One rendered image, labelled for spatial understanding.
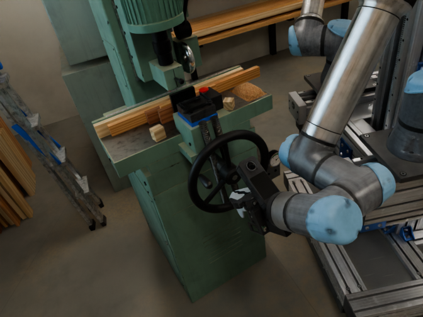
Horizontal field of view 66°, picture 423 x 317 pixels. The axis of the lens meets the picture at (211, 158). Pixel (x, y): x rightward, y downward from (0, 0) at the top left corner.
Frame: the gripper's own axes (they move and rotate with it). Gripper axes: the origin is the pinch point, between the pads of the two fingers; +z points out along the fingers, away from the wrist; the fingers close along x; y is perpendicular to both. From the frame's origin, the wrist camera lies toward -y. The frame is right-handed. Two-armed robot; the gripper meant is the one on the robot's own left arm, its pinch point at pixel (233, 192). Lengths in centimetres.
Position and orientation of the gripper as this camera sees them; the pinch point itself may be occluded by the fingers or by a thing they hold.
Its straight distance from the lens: 82.0
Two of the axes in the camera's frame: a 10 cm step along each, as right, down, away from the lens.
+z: -4.0, 0.2, 9.2
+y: 3.8, 9.1, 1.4
